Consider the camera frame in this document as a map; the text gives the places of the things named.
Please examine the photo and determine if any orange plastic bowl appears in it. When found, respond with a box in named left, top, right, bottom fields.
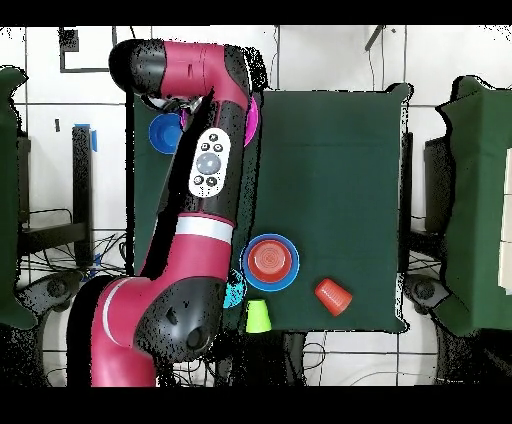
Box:
left=247, top=238, right=294, bottom=284

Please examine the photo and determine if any large light blue bowl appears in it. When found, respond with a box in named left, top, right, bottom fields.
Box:
left=240, top=232, right=301, bottom=293

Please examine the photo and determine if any small cyan ribbed bowl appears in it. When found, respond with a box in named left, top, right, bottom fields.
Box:
left=222, top=268, right=248, bottom=309

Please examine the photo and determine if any large pink plastic bowl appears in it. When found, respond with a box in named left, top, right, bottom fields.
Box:
left=178, top=94, right=260, bottom=148

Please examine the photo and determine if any green plastic cup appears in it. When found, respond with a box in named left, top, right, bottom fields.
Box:
left=245, top=298, right=273, bottom=334

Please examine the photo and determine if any orange plastic cup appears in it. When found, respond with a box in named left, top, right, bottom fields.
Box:
left=314, top=278, right=354, bottom=318

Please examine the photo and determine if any white box stack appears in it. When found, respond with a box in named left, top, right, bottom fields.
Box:
left=497, top=147, right=512, bottom=295

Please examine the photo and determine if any dark green tablecloth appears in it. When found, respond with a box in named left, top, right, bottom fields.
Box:
left=125, top=77, right=409, bottom=335

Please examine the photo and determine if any small dark blue bowl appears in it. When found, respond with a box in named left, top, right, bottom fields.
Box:
left=148, top=112, right=184, bottom=156

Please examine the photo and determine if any black metal stand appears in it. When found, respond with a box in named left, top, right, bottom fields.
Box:
left=17, top=125, right=95, bottom=267

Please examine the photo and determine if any green cloth side table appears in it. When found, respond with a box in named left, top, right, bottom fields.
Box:
left=0, top=65, right=39, bottom=331
left=435, top=75, right=512, bottom=337

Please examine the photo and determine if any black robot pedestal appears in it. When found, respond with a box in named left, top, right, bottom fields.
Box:
left=213, top=330, right=307, bottom=387

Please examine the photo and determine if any tangle of black cables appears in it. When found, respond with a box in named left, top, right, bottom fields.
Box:
left=19, top=231, right=129, bottom=387

